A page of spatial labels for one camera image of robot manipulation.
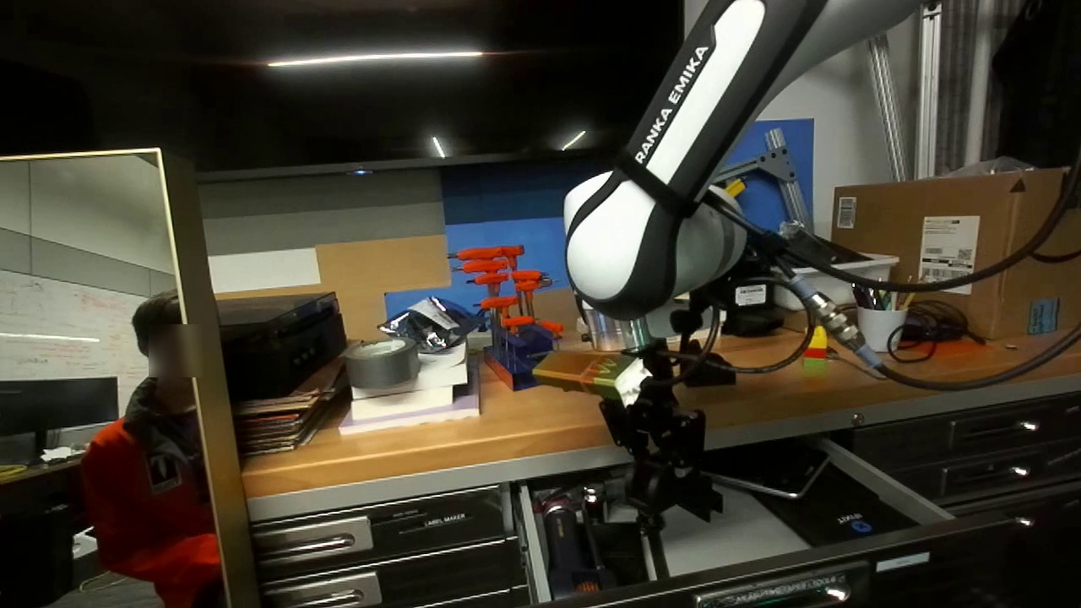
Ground open workbench drawer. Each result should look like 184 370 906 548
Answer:
515 437 1025 608

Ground white plastic tub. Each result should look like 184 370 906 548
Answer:
775 252 906 315

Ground long ceiling light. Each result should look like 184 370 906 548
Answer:
264 43 486 73

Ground pens and tools bunch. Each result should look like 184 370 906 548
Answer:
851 281 911 315

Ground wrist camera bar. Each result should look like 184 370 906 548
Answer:
531 345 655 406

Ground orange T-handle wrench rack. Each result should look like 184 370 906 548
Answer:
451 243 580 395

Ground brown cork board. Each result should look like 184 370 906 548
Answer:
315 232 452 343

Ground yellow red green lego block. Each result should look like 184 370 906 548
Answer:
800 323 838 379

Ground dark flat screen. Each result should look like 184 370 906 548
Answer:
0 377 121 443

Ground closed drawer bank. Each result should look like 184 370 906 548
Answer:
838 384 1081 608
248 484 535 608

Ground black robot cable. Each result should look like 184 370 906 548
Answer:
702 157 1081 391

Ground dark hand tools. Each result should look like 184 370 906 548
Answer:
539 484 655 602

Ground cardboard shipping box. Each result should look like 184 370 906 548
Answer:
830 165 1081 345

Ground black device with white label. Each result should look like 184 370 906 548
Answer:
719 275 789 337

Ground white paper sheet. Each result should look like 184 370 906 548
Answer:
655 484 815 577

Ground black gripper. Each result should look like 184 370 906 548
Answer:
603 377 727 527

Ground wooden frame post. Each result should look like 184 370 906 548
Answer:
155 147 264 608

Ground black angular plastic part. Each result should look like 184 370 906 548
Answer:
643 480 717 531

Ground thin black cable loop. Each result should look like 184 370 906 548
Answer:
884 299 985 365

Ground black blocky plastic part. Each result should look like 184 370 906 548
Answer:
674 350 737 389

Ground black tablet with light edge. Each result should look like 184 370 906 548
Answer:
702 438 838 505

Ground black hard case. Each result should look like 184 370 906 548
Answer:
216 294 352 401

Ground grey duct tape roll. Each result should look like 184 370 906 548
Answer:
339 334 423 399

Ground silver foil bag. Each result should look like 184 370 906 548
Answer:
378 294 486 357

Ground person in red hoodie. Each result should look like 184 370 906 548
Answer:
79 288 228 608

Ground aluminium frame post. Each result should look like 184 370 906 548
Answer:
911 0 946 183

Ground white pen cup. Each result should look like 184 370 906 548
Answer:
854 301 910 354

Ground stack of dark flat books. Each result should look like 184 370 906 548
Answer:
232 357 352 460

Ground white wall sheet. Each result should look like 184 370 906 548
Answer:
207 247 325 299

